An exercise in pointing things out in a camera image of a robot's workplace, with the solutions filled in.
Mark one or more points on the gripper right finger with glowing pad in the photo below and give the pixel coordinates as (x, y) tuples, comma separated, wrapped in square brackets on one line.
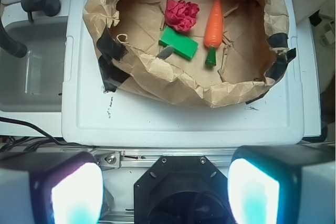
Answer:
[(282, 184)]

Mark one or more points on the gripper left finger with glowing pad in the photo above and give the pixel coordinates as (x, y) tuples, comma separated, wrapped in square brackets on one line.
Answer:
[(50, 187)]

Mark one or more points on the white plastic bin lid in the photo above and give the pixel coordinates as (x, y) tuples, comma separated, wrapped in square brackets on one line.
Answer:
[(92, 116)]

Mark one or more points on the grey toy sink basin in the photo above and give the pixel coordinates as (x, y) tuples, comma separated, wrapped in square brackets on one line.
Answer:
[(34, 83)]

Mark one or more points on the orange toy carrot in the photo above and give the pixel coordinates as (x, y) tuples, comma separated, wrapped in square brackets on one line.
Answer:
[(213, 37)]

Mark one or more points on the green plastic block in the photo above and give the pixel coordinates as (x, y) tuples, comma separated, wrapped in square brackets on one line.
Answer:
[(182, 45)]

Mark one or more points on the small grey felt piece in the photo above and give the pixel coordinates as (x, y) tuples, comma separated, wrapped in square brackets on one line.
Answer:
[(165, 53)]

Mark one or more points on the dark grey toy faucet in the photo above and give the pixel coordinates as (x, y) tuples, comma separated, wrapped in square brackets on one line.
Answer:
[(50, 8)]

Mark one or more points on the brown paper bag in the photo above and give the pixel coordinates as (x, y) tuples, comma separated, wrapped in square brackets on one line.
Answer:
[(252, 58)]

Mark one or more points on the crumpled red paper ball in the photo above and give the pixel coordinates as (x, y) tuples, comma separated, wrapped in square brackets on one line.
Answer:
[(181, 15)]

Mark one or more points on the aluminium extrusion rail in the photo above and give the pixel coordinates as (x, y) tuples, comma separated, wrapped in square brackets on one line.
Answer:
[(115, 158)]

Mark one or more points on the black octagonal mount plate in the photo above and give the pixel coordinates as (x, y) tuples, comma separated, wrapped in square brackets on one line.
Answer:
[(182, 189)]

